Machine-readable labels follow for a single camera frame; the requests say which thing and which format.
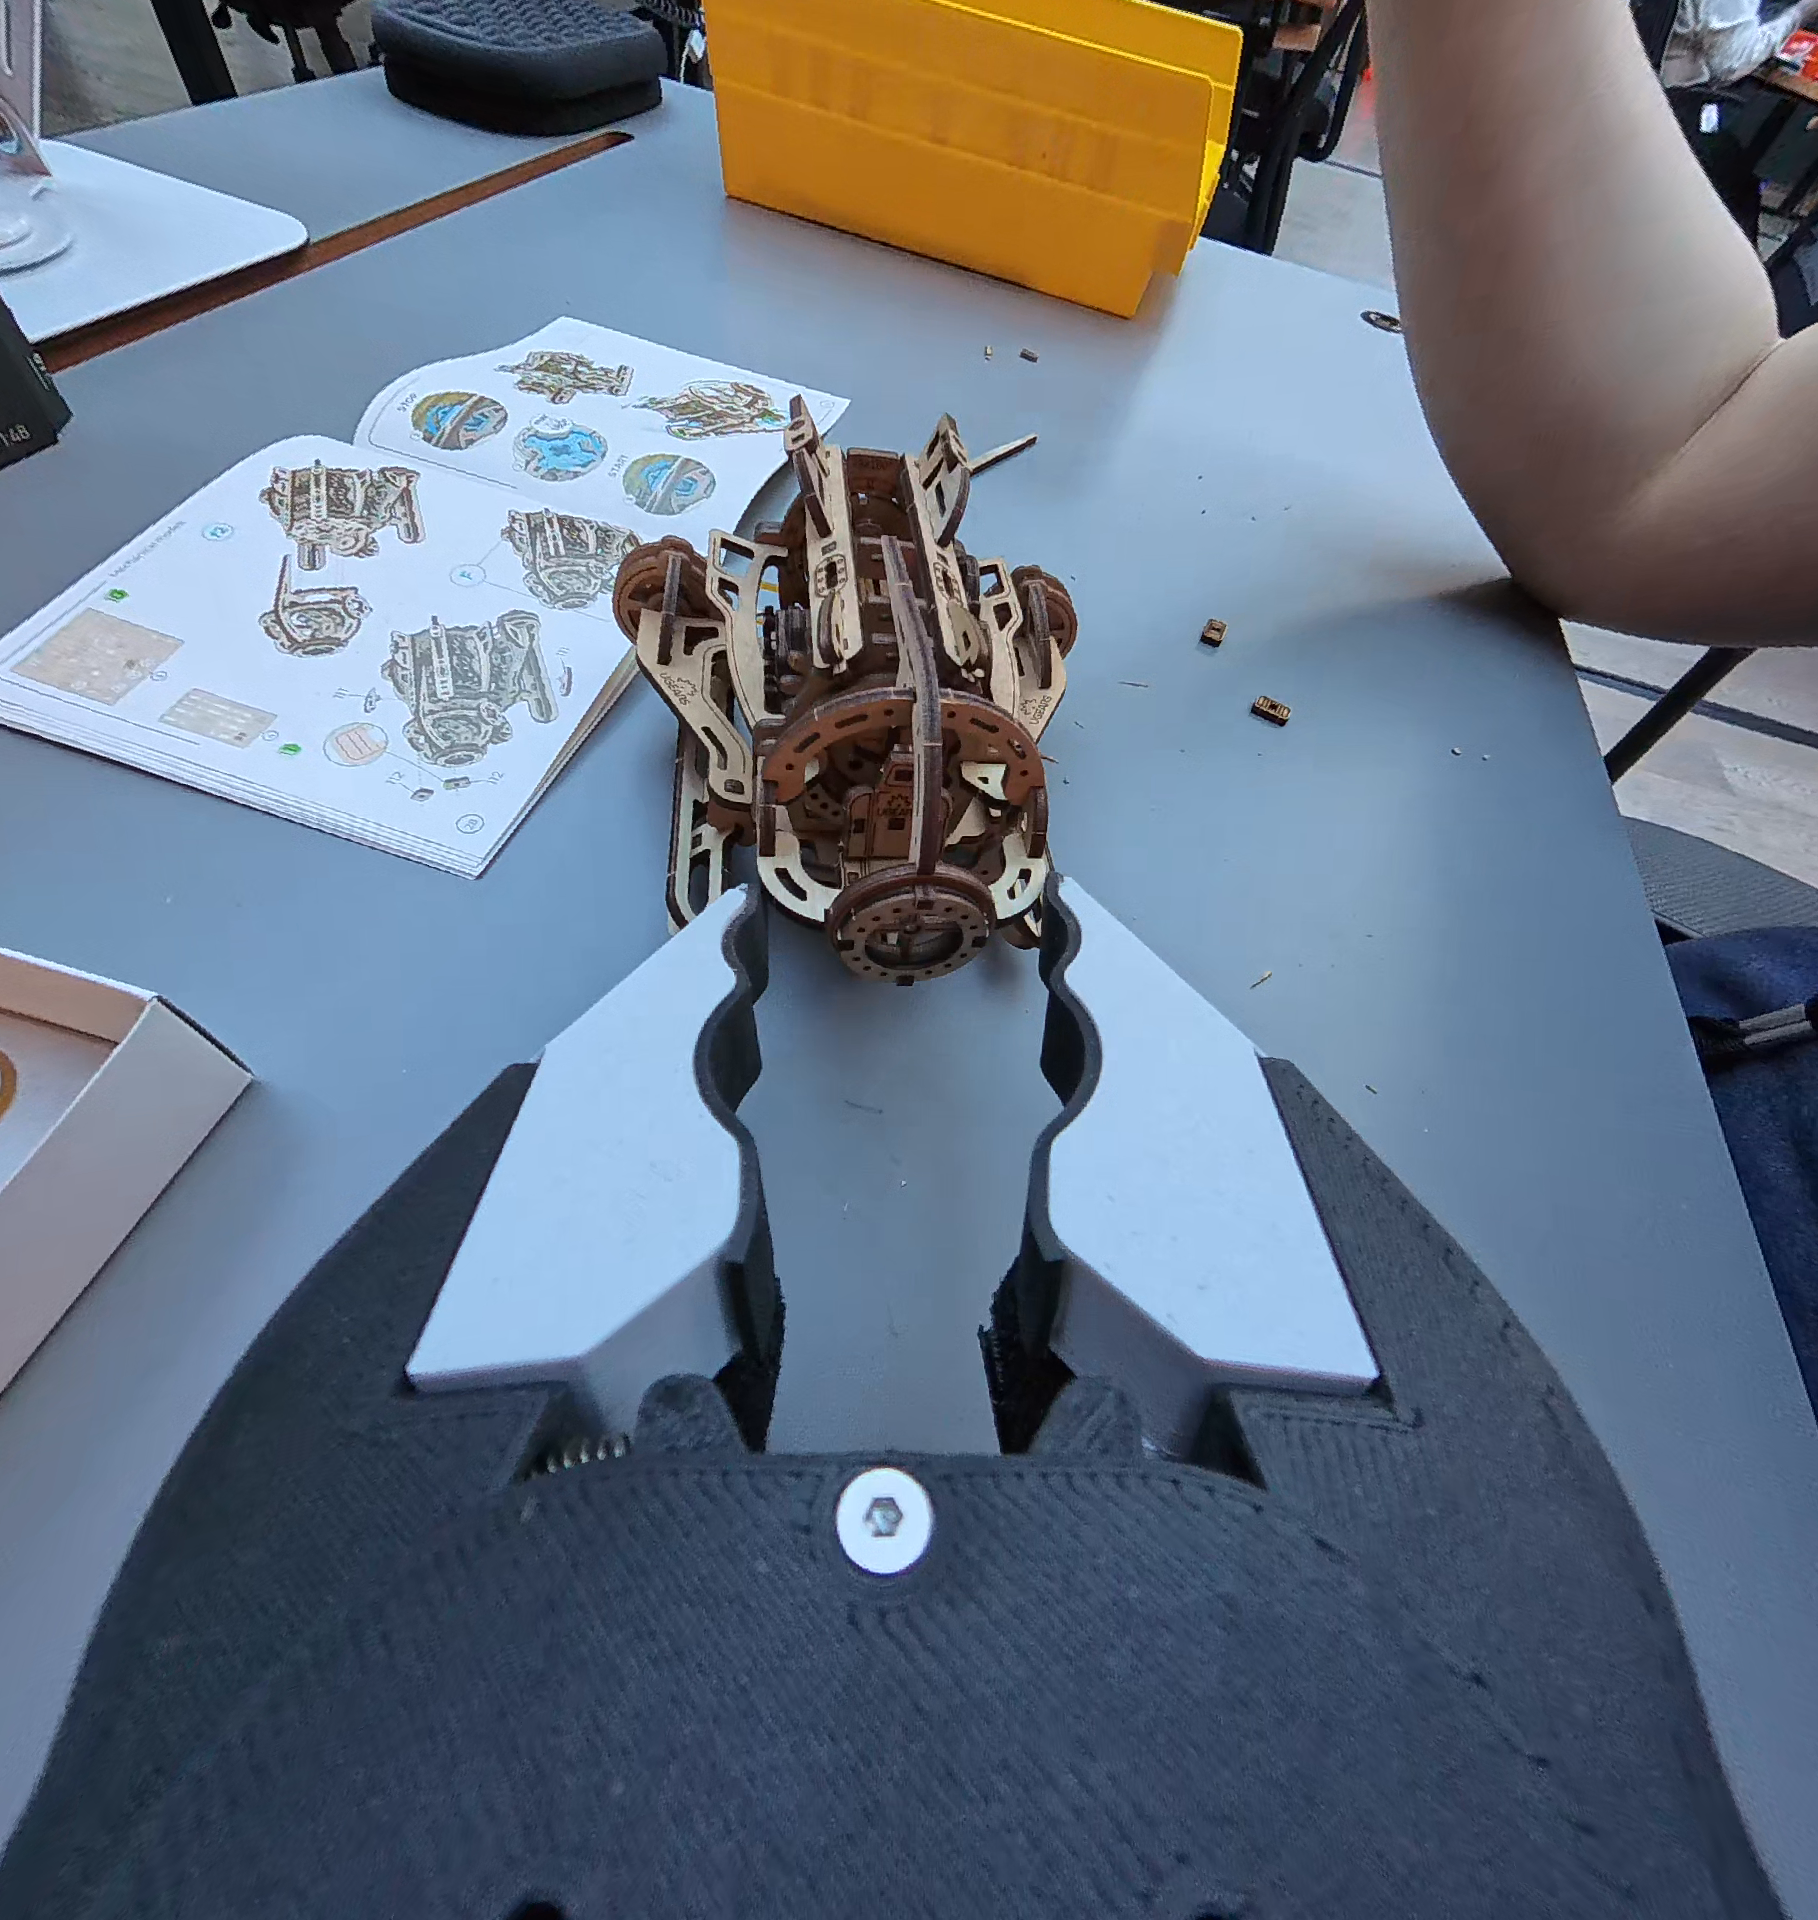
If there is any grey drawstring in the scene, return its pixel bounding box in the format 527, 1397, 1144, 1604
1688, 1004, 1818, 1071

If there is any wooden mechanical model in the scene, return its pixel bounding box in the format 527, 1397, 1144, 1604
614, 394, 1078, 984

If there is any black office chair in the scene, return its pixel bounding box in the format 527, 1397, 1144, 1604
144, 0, 385, 99
1599, 645, 1818, 945
1232, 0, 1372, 257

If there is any black padded cushion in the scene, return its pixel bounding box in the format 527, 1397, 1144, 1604
374, 0, 668, 141

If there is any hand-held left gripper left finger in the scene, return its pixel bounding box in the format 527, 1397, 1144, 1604
403, 886, 785, 1453

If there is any white stand base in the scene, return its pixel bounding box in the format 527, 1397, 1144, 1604
0, 0, 310, 350

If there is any yellow plastic bin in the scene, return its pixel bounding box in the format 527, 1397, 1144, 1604
703, 0, 1245, 321

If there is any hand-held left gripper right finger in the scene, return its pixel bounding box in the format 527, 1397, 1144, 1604
981, 874, 1380, 1453

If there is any open instruction booklet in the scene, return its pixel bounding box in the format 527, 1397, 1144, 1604
0, 314, 854, 881

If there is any white cardboard box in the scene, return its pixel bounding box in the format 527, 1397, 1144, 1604
0, 930, 254, 1464

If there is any person's right forearm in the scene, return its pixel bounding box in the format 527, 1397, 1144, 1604
1364, 0, 1818, 651

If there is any person's blue clothing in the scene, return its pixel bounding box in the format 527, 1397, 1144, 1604
1663, 901, 1818, 1600

